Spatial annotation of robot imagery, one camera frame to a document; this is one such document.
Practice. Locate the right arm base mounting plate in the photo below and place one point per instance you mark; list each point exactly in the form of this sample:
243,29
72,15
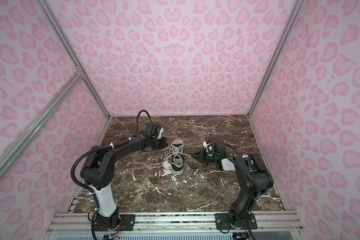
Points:
226,221

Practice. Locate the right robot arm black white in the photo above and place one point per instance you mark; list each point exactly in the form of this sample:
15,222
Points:
254,180

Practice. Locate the right corner aluminium post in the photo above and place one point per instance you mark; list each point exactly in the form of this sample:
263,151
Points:
296,12

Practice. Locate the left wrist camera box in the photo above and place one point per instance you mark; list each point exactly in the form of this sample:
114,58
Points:
153,131

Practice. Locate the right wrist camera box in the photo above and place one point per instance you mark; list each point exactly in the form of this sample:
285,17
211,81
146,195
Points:
217,147

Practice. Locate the diagonal aluminium frame bar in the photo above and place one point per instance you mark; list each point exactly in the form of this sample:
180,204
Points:
17,148

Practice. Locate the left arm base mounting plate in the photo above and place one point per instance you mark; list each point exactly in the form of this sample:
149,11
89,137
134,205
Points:
112,223

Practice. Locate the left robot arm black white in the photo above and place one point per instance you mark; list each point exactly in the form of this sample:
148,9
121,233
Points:
94,171

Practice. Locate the left corner aluminium post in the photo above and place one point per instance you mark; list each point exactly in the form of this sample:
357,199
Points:
67,46

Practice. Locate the corner aluminium post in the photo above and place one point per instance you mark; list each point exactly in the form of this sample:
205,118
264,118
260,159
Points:
67,46
296,12

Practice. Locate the black white canvas sneaker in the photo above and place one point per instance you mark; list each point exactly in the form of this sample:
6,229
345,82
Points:
180,172

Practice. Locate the white shoelace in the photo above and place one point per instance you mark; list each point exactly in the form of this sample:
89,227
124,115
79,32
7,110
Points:
176,156

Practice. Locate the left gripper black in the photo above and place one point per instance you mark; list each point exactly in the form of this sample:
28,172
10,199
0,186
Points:
164,143

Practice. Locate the aluminium front rail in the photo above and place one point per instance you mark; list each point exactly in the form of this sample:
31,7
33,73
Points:
277,225

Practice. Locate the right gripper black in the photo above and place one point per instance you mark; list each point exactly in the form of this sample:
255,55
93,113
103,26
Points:
203,154

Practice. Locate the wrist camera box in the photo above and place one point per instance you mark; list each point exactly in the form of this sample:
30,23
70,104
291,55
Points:
153,131
217,147

